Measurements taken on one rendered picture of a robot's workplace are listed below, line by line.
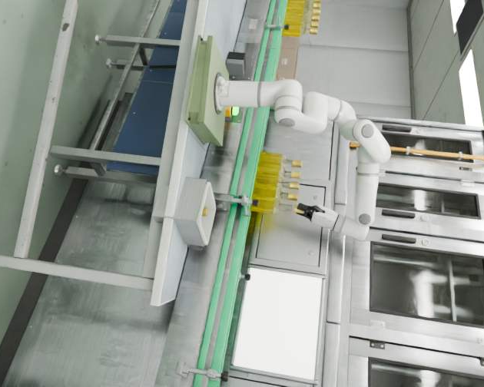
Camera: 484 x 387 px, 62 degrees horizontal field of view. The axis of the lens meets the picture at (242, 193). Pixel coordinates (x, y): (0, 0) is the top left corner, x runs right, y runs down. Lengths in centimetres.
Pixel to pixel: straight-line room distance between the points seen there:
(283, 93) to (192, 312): 87
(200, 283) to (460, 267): 113
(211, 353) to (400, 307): 82
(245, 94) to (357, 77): 540
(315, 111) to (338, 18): 641
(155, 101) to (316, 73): 501
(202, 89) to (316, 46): 593
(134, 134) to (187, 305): 81
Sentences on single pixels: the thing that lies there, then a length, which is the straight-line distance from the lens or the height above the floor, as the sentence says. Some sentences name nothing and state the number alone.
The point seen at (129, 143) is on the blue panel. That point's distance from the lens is 188.
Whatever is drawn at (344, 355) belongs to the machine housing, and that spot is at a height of 142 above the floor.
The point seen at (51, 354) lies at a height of 25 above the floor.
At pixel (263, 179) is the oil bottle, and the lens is 180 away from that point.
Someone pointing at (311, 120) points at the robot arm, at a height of 117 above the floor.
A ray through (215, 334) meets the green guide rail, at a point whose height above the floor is 93.
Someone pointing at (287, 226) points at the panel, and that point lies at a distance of 187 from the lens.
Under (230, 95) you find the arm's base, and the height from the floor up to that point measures 87.
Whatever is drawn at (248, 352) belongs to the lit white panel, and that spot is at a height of 104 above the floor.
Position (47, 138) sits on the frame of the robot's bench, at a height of 20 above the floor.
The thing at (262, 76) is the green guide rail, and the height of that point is 92.
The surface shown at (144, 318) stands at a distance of 182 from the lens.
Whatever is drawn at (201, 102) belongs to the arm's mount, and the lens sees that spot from 140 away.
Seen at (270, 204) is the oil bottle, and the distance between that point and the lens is 174.
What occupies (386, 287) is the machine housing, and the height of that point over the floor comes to 158.
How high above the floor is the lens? 115
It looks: 7 degrees down
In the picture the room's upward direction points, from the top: 97 degrees clockwise
